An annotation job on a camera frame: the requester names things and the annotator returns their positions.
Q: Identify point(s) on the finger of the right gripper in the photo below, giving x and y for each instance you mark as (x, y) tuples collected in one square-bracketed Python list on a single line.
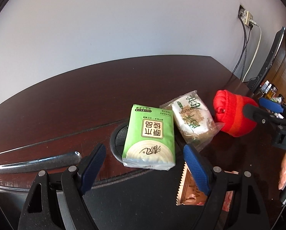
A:
[(270, 105), (260, 116)]

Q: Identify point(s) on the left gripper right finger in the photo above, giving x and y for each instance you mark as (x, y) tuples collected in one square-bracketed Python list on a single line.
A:
[(199, 168)]

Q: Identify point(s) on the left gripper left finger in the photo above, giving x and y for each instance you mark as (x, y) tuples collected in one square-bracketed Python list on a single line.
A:
[(90, 167)]

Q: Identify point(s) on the red knit hat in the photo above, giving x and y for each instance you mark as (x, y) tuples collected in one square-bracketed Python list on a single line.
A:
[(228, 110)]

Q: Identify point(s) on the green pastry snack packet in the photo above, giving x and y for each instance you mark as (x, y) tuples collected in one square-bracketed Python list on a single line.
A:
[(193, 119)]

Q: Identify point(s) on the green tissue pack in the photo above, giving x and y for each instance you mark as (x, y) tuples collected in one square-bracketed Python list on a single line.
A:
[(150, 142)]

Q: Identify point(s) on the person's right hand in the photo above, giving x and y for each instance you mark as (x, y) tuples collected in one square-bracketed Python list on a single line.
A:
[(282, 175)]

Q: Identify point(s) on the glass bottle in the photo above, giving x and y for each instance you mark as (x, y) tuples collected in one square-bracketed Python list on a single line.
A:
[(271, 92)]

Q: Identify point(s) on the black monitor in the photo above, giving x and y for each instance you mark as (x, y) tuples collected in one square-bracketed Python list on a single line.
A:
[(277, 49)]

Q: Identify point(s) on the black desk mat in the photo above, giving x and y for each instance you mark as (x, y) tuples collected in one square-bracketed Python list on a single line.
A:
[(148, 201)]

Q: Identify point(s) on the round cable grommet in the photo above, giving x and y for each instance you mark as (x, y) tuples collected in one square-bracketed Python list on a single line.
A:
[(117, 141)]

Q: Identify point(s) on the wall power socket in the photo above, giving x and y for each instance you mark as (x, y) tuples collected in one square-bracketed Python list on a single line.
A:
[(244, 15)]

